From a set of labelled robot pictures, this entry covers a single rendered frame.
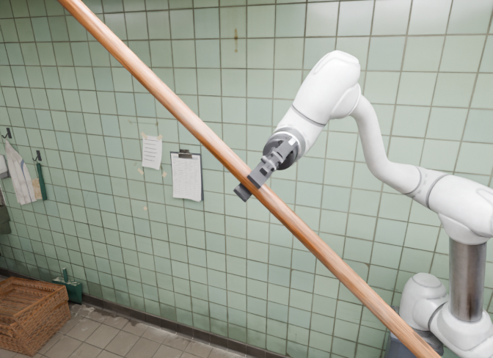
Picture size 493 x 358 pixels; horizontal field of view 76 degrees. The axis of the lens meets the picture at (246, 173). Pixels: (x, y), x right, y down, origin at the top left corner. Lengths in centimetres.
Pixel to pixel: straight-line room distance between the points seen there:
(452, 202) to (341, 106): 48
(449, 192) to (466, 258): 23
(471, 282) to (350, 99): 77
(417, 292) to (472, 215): 59
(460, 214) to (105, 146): 213
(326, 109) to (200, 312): 219
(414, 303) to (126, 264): 212
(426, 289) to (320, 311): 92
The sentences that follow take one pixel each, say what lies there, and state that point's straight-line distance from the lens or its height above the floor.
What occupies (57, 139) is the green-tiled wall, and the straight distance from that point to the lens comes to 280.
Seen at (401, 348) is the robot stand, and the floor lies 94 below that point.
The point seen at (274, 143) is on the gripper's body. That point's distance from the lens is 71.
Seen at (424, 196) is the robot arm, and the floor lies 174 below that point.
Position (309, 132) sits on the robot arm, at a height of 199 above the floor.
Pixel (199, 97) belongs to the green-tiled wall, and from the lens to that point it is 195.
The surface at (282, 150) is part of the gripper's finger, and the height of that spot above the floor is 199.
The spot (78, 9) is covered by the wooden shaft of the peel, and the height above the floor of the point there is 224.
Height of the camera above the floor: 216
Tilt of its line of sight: 20 degrees down
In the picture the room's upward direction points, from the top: straight up
